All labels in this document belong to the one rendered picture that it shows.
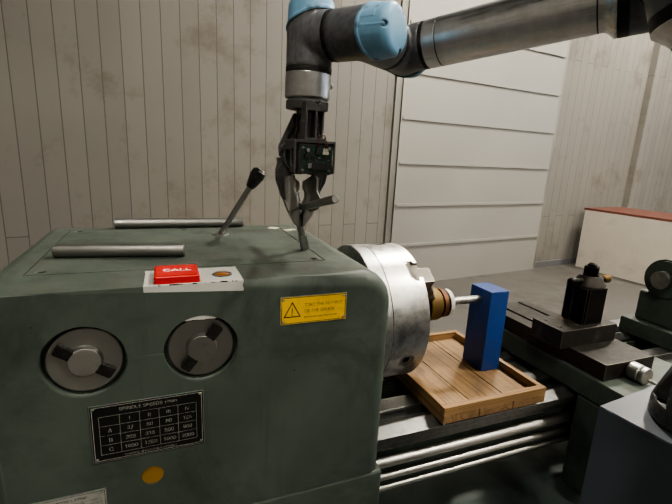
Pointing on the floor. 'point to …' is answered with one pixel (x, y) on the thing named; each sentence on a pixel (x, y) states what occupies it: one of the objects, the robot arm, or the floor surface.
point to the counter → (624, 240)
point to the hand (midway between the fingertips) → (299, 218)
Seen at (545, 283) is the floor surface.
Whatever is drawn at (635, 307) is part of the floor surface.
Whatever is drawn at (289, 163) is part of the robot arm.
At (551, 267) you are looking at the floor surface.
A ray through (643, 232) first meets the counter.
